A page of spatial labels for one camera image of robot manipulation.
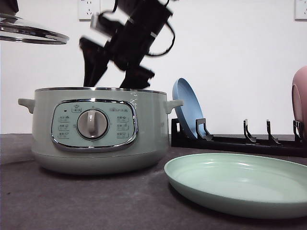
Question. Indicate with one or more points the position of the glass steamer lid green knob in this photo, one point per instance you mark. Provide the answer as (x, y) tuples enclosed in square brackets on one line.
[(15, 28)]

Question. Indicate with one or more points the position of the white wall socket left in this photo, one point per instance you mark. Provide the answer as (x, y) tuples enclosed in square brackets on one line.
[(87, 8)]

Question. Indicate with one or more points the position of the green electric steamer pot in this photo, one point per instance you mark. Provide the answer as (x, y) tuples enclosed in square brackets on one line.
[(100, 131)]

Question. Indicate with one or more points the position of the white wall socket right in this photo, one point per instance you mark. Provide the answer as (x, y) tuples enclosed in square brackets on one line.
[(299, 11)]

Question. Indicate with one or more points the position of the white wall socket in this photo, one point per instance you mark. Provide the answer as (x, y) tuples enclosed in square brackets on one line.
[(299, 11), (87, 8)]

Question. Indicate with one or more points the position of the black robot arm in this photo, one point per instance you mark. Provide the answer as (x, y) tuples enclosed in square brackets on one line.
[(113, 20)]

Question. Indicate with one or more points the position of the green plate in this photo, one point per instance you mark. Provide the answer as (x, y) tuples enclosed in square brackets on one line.
[(241, 185)]

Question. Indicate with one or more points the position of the black dish rack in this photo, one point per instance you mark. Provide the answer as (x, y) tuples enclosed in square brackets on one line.
[(249, 143)]

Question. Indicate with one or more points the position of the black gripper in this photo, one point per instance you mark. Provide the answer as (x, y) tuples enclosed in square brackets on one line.
[(128, 46)]

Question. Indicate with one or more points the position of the blue plate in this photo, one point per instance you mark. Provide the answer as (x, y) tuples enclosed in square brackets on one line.
[(191, 109)]

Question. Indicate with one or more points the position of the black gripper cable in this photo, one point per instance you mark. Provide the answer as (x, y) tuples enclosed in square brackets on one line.
[(171, 45)]

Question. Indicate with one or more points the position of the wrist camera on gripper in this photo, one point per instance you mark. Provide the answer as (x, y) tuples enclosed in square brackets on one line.
[(94, 21)]

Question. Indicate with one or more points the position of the pink plate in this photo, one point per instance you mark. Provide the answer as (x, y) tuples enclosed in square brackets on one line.
[(299, 100)]

